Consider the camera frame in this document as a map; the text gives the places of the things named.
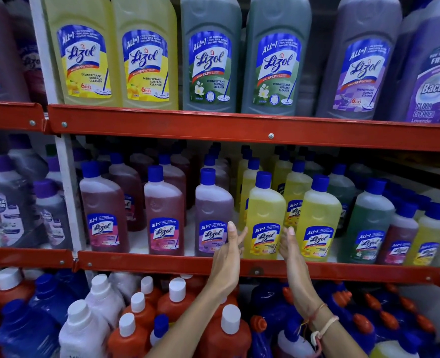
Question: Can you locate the person's left hand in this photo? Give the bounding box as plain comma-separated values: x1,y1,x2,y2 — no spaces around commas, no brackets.
207,222,249,293

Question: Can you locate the person's right hand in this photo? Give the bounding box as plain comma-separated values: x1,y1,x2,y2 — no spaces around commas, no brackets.
278,226,318,308

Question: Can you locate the person's left forearm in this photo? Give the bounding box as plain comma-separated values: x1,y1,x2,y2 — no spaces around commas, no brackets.
145,284,236,358

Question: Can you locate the group of yellow cleaner bottles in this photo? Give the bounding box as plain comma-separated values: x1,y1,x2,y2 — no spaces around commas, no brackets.
235,144,343,262

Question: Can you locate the small lavender cleaner bottle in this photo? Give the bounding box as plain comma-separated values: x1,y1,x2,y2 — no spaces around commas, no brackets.
195,168,235,258
200,154,230,192

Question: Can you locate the small green cleaner bottle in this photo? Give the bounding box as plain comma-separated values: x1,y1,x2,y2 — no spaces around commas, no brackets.
339,178,396,265
327,163,356,237

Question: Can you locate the white thread wristband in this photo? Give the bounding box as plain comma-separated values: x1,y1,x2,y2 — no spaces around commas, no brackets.
310,315,340,349

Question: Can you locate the white bottle with blue cap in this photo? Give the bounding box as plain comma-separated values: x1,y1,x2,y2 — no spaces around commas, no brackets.
275,320,318,358
149,314,170,347
369,333,423,358

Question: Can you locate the group of orange white-capped bottles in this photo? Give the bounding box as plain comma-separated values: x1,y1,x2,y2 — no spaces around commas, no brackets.
0,266,253,358

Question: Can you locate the group of blue orange-capped bottles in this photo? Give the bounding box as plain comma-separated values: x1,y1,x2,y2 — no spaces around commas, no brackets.
249,280,440,358

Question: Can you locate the single small pink bottle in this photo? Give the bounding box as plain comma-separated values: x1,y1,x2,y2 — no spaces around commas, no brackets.
376,201,419,266

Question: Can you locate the group of pink cleaner bottles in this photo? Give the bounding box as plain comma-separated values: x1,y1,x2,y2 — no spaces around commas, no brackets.
72,141,191,256

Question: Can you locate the single small yellow bottle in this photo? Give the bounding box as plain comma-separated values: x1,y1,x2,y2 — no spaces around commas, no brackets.
404,202,440,267

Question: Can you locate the large green cleaner bottle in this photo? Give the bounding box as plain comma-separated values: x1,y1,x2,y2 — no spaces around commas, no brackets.
241,0,312,116
180,0,242,113

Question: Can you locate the grey bottle with purple cap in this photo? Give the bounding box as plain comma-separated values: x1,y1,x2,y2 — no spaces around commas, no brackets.
45,156,64,190
0,155,38,248
7,134,49,183
33,179,74,250

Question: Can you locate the large lavender cleaner bottle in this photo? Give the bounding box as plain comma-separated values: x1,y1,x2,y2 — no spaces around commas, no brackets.
315,0,403,121

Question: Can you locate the large yellow cleaner bottle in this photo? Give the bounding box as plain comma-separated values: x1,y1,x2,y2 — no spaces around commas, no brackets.
42,0,122,107
111,0,179,111

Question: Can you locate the large purple floor cleaner bottle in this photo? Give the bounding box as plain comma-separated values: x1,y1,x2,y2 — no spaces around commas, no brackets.
390,0,440,125
375,9,426,121

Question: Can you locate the long red metal shelf rail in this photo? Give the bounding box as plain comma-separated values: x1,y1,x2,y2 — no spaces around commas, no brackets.
74,250,440,287
47,104,440,153

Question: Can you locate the red thread bracelet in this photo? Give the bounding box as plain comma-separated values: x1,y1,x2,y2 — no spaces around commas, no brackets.
297,303,329,334

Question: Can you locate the white shelf upright post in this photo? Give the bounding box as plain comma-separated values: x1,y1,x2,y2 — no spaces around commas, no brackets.
28,0,87,255

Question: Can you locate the short red metal shelf rail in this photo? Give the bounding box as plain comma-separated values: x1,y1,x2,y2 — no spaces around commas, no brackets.
0,101,46,133
0,246,74,269

